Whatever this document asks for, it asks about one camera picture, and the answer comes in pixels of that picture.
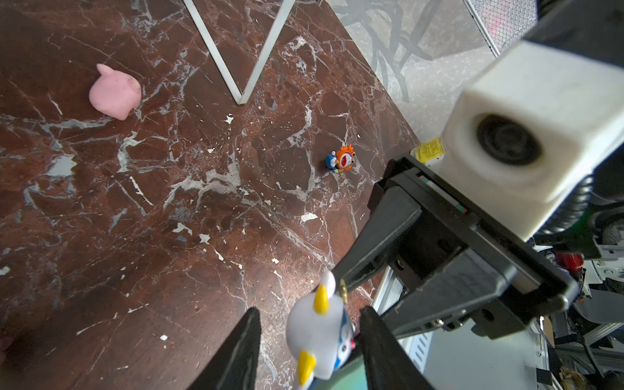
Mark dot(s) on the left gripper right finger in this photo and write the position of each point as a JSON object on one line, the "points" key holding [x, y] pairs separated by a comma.
{"points": [[387, 365]]}

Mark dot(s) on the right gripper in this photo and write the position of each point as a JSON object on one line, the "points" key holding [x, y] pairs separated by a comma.
{"points": [[456, 261]]}

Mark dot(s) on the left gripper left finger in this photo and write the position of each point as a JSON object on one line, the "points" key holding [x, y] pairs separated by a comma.
{"points": [[234, 366]]}

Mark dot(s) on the white hooded blue cat figurine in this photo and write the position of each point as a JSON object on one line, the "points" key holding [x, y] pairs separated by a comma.
{"points": [[319, 333]]}

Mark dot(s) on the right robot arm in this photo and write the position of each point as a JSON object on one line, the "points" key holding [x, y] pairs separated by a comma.
{"points": [[593, 29]]}

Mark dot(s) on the pink pig toy near shelf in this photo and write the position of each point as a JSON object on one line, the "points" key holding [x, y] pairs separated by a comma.
{"points": [[115, 93]]}

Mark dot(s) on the white two-tier metal shelf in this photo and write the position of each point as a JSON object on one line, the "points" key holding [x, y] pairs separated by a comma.
{"points": [[240, 36]]}

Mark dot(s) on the green sponge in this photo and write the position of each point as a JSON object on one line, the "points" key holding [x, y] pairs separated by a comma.
{"points": [[351, 377]]}

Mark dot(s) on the green tape roll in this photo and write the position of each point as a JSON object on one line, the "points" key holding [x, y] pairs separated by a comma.
{"points": [[430, 151]]}

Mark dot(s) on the orange crab blue cat figurine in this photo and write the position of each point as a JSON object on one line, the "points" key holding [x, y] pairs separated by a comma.
{"points": [[341, 160]]}

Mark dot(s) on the white wire mesh basket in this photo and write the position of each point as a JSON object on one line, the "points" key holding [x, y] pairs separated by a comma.
{"points": [[502, 22]]}

